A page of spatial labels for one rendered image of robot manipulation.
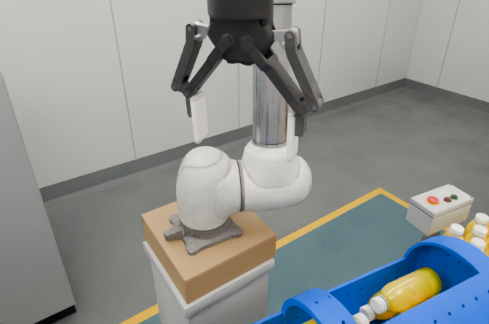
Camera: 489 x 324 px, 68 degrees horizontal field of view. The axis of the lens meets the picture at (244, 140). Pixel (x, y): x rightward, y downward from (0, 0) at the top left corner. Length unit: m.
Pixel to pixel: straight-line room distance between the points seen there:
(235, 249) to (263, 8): 0.83
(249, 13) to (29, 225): 1.78
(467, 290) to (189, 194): 0.69
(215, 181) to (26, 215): 1.21
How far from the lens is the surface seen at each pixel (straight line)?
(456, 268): 1.15
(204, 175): 0.99
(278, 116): 0.99
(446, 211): 1.44
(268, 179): 1.02
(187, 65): 0.48
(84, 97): 3.18
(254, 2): 0.41
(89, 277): 2.71
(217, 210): 1.05
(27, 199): 1.98
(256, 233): 1.17
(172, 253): 1.13
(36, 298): 2.34
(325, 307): 0.84
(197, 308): 1.15
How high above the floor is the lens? 1.88
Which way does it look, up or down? 28 degrees down
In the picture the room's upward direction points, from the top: straight up
